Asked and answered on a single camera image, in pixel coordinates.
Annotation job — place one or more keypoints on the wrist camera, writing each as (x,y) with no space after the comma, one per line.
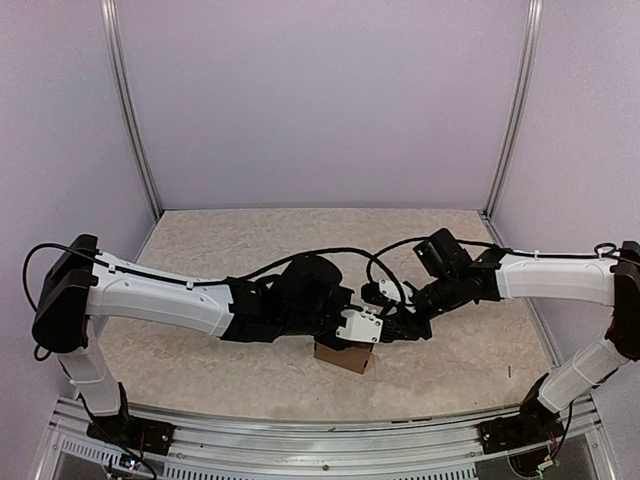
(360,326)
(384,293)

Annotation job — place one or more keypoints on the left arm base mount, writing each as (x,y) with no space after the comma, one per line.
(139,434)

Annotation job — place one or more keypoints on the right aluminium frame post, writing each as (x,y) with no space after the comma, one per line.
(517,107)

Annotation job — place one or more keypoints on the brown cardboard box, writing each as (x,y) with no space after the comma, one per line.
(354,358)

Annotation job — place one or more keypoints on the front aluminium rail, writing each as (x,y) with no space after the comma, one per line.
(217,447)

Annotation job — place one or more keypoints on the left aluminium frame post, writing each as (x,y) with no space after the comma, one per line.
(115,52)

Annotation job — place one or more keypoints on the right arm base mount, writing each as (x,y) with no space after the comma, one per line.
(514,432)

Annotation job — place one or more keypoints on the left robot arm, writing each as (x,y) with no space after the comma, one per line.
(306,299)

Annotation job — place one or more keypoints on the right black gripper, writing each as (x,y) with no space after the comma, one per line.
(409,326)

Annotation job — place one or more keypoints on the aluminium frame post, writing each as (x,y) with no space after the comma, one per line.
(115,52)
(517,107)

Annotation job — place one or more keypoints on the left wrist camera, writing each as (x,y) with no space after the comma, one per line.
(360,326)

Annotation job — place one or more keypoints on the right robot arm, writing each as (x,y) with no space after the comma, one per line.
(609,277)

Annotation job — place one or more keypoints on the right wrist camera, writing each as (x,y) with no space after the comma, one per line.
(384,293)

